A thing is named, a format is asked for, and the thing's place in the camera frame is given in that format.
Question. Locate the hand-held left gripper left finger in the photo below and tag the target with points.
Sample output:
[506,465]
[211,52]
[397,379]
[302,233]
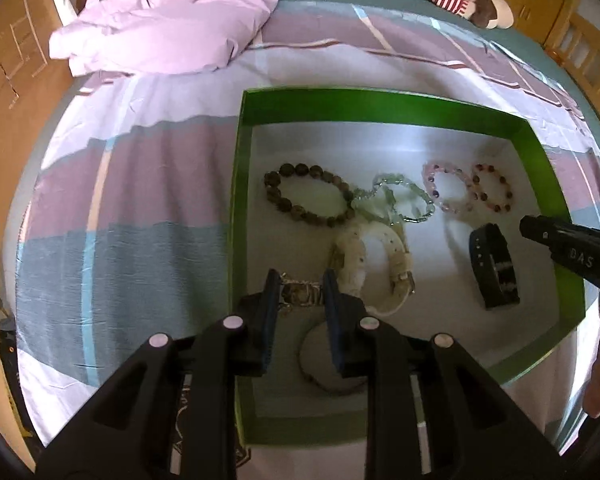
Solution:
[270,320]

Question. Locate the wooden footboard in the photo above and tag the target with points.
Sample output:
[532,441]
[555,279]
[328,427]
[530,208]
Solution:
[585,40]

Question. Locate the wooden wardrobe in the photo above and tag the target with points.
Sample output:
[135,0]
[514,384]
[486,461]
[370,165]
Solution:
[530,0]

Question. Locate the pink quilt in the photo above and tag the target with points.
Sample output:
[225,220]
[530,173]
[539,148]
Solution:
[180,10]

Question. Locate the plaid printed bedsheet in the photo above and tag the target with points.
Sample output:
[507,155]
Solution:
[130,185]

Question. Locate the green cardboard box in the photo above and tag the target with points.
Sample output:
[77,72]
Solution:
[360,107]

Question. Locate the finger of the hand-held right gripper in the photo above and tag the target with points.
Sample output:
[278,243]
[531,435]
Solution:
[575,255]

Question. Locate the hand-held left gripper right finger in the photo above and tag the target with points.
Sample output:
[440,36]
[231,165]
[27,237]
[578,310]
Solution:
[331,320]

